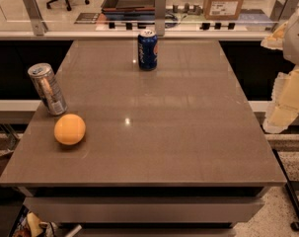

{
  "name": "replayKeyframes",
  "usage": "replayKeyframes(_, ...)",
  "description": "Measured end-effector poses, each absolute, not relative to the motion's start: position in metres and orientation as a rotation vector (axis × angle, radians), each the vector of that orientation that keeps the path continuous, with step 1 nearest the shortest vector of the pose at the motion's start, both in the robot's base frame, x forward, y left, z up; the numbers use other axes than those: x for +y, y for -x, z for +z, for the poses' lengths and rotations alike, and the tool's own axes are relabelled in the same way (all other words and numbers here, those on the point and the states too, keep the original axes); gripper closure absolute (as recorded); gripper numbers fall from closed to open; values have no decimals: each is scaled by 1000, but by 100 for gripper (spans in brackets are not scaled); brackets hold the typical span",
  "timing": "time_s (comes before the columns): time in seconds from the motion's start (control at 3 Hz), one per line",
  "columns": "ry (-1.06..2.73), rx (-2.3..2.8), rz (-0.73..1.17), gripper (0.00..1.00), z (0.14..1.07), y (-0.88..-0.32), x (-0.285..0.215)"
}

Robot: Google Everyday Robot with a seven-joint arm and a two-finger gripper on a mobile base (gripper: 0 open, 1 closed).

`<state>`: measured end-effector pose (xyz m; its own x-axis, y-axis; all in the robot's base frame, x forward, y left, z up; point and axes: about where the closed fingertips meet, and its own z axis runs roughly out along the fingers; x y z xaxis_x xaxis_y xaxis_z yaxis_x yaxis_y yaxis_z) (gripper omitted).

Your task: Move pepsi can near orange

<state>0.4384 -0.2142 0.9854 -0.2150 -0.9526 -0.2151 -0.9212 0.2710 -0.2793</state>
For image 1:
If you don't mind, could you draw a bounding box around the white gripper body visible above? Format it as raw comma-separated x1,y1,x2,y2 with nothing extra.
283,8,299,64

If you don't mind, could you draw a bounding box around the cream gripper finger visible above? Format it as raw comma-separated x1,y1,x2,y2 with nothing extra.
261,22,288,50
262,65,299,134

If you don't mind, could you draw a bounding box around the blue pepsi can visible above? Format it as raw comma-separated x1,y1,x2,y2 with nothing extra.
137,29,158,71

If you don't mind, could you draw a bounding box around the silver energy drink can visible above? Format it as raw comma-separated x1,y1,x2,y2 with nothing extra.
28,63,67,116

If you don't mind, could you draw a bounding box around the cardboard box with label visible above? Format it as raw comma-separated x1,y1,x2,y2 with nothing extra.
203,0,244,20

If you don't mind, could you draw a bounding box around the orange fruit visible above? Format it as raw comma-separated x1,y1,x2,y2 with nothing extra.
54,114,86,145

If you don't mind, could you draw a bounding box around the right metal railing post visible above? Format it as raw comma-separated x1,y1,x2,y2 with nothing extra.
270,0,299,30

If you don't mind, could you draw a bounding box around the metal railing post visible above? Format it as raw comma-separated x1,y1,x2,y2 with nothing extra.
270,0,299,30
155,0,166,37
23,0,47,36

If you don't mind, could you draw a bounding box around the middle metal railing post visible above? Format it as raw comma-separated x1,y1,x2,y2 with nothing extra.
155,0,166,37

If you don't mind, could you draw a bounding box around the left metal railing post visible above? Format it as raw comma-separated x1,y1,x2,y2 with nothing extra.
23,0,47,36

